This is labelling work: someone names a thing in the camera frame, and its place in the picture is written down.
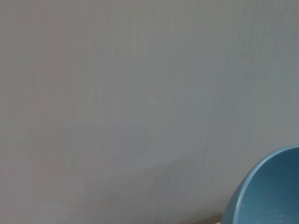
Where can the blue bowl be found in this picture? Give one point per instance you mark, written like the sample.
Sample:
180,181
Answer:
268,191

